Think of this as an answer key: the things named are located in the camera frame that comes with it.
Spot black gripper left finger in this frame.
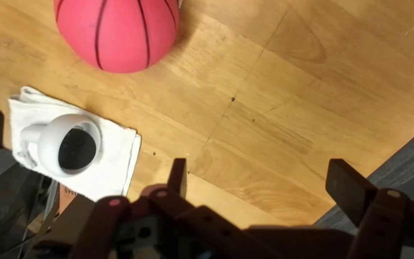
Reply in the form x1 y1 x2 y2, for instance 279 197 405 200
167 157 190 198

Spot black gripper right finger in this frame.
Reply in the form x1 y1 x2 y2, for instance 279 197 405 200
325 158 379 227

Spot red rubber basketball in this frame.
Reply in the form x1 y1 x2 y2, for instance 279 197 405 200
53 0 181 75

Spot white mug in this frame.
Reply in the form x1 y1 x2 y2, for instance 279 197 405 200
20 112 103 178

